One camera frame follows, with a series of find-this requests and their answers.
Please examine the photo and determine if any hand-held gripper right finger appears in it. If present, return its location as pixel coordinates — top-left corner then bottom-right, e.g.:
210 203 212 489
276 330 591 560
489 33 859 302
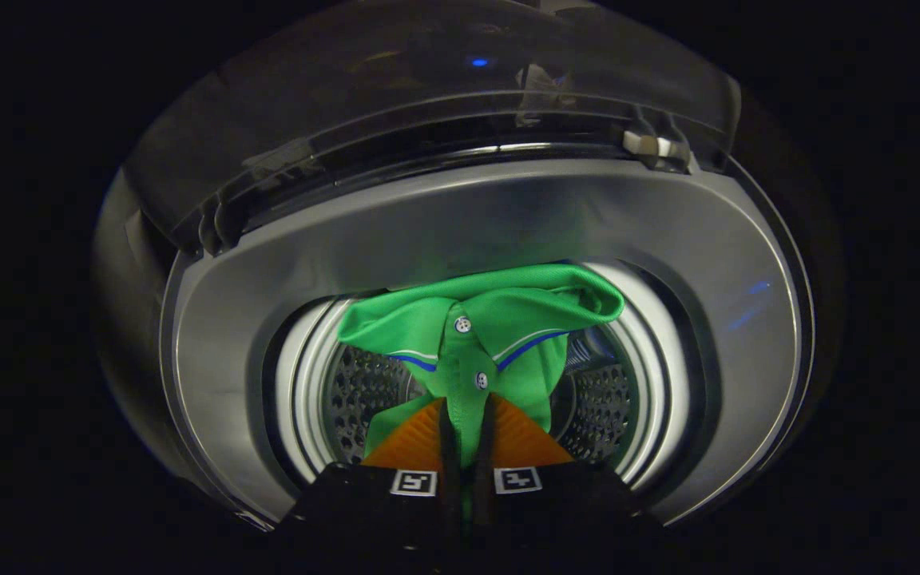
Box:
472 393 664 560

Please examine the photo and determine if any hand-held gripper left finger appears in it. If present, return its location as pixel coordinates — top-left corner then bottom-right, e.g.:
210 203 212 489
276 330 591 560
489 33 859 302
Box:
276 397 462 560

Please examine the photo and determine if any green polo shirt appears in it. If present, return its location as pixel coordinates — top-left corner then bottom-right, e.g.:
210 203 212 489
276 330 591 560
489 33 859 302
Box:
336 264 627 520

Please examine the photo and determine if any grey washing machine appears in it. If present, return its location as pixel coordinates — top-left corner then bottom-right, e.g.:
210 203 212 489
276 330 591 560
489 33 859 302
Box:
93 144 817 533

